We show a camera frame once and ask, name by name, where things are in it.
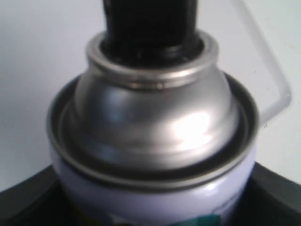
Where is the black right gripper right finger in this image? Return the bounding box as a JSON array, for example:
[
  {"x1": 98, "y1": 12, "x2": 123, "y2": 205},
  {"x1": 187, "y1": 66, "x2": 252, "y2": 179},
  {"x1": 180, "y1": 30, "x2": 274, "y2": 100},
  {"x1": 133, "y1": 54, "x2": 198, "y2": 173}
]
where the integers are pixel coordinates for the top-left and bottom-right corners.
[{"x1": 239, "y1": 163, "x2": 301, "y2": 226}]

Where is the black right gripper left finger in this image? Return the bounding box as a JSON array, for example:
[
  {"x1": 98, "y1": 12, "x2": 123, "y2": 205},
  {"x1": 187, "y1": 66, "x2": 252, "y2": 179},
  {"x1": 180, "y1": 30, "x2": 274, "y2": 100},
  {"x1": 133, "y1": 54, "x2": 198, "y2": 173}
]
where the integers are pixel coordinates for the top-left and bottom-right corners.
[{"x1": 0, "y1": 166, "x2": 71, "y2": 226}]

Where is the white dotted spray can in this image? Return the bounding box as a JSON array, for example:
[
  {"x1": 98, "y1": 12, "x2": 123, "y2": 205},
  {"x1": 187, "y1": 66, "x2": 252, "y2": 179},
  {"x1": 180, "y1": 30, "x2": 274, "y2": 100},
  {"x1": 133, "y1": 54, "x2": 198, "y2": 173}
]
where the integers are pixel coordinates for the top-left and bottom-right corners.
[{"x1": 47, "y1": 0, "x2": 259, "y2": 226}]

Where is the white plastic tray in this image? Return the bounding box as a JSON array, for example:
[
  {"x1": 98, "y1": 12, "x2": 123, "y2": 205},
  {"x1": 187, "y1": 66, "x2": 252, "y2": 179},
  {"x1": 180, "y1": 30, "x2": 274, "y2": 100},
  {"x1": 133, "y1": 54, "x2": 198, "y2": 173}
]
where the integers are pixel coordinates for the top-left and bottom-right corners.
[{"x1": 232, "y1": 0, "x2": 292, "y2": 125}]

